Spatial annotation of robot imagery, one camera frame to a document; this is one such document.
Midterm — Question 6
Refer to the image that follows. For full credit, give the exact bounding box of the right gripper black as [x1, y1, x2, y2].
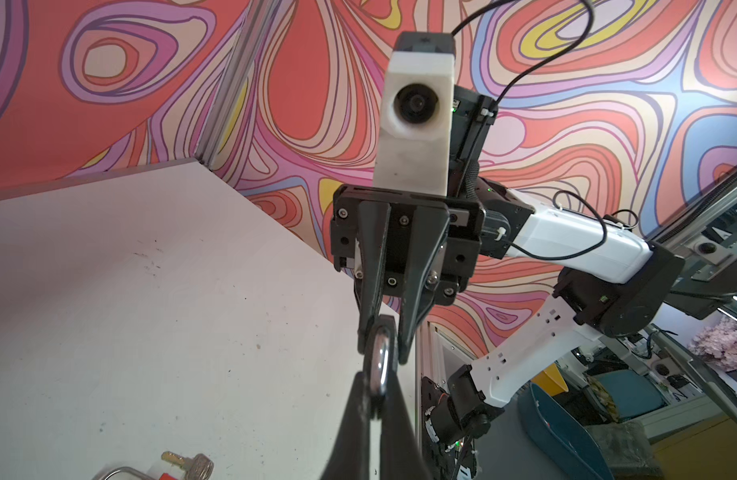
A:
[330, 185, 485, 364]

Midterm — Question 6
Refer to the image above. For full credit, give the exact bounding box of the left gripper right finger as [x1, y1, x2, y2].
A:
[379, 372, 431, 480]

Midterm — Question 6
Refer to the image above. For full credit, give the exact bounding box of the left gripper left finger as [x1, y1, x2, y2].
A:
[320, 372, 371, 480]

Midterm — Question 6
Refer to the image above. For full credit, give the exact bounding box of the teal chair outside cell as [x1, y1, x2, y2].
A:
[517, 383, 614, 480]

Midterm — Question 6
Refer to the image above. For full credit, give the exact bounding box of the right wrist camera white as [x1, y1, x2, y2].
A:
[372, 31, 455, 196]

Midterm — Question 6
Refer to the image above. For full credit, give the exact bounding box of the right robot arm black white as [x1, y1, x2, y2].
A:
[324, 87, 683, 479]

